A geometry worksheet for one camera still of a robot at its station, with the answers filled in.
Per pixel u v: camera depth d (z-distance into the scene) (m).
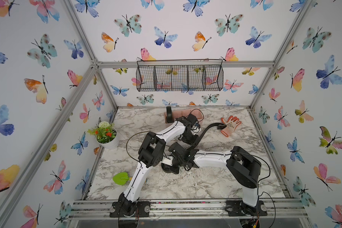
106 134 0.86
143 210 0.73
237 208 0.73
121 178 0.83
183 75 0.98
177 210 0.74
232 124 1.08
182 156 0.69
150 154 0.59
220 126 1.05
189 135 0.86
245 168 0.48
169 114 0.99
